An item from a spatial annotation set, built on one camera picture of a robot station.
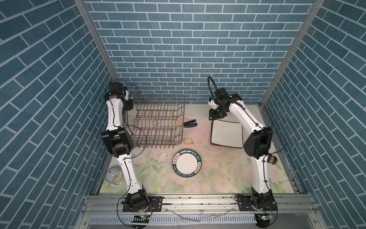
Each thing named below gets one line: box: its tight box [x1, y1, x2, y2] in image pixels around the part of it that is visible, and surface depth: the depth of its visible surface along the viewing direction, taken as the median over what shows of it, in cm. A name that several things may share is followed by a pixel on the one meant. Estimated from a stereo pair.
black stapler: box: [183, 119, 198, 128], surface depth 107 cm
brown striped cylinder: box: [266, 154, 278, 165], surface depth 89 cm
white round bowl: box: [104, 166, 125, 185], surface depth 77 cm
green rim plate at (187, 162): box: [172, 148, 203, 178], surface depth 87 cm
